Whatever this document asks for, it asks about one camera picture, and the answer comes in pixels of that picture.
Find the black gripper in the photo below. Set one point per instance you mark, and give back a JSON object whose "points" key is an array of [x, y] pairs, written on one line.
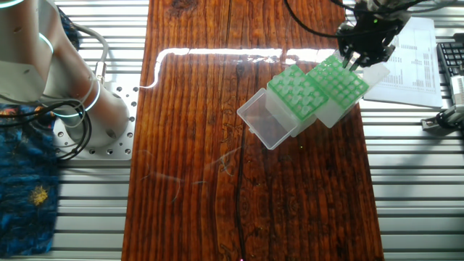
{"points": [[368, 36]]}

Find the clear box green tip rack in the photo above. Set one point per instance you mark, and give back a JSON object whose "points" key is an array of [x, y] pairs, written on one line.
{"points": [[331, 114], [266, 121]]}

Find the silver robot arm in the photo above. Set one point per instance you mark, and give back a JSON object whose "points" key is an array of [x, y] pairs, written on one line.
{"points": [[32, 61]]}

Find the white printed paper sheet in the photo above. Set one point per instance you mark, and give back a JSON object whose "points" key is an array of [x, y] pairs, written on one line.
{"points": [[424, 83]]}

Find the black computer keyboard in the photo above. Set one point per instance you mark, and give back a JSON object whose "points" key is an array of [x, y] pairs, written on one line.
{"points": [[451, 54]]}

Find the small grey mounted device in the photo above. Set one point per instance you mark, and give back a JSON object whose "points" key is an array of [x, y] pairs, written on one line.
{"points": [[435, 125]]}

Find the white grey box device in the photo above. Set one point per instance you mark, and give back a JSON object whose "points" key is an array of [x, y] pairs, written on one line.
{"points": [[458, 90]]}

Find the brown wooden board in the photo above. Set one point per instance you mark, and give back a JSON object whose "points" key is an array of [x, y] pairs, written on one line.
{"points": [[203, 217]]}

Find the blue painted cloth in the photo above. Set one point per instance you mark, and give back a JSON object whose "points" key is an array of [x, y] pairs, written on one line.
{"points": [[25, 203]]}

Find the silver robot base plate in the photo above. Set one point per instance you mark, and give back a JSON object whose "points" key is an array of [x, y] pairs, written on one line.
{"points": [[125, 145]]}

